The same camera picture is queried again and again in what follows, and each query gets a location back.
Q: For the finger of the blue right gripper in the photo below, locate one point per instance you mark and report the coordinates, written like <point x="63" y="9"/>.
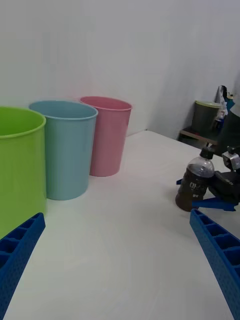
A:
<point x="179" y="181"/>
<point x="215" y="203"/>

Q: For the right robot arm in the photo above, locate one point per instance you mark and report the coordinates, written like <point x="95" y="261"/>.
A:
<point x="233" y="160"/>

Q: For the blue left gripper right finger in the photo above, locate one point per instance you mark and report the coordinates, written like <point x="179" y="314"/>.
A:
<point x="222" y="257"/>

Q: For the pink plastic bin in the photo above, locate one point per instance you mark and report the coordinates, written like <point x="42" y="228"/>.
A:
<point x="110" y="140"/>

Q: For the dark bin with yellow-green rim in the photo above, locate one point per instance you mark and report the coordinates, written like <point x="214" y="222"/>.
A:
<point x="205" y="117"/>

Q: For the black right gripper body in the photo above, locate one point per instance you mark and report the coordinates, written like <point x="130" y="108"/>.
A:
<point x="226" y="186"/>

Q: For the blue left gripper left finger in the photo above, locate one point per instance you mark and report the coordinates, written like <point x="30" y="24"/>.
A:
<point x="17" y="252"/>

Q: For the low wooden shelf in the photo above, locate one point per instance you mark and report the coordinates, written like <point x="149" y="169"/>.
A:
<point x="195" y="133"/>

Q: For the pale blue plastic bin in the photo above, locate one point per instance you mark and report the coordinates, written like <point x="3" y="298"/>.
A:
<point x="67" y="155"/>

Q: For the green plastic bin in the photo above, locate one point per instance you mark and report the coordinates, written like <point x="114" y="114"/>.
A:
<point x="20" y="162"/>

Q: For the person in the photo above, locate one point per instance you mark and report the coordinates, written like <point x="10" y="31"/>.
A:
<point x="231" y="130"/>

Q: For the dark drink plastic bottle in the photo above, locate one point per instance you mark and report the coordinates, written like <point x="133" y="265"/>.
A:
<point x="193" y="182"/>

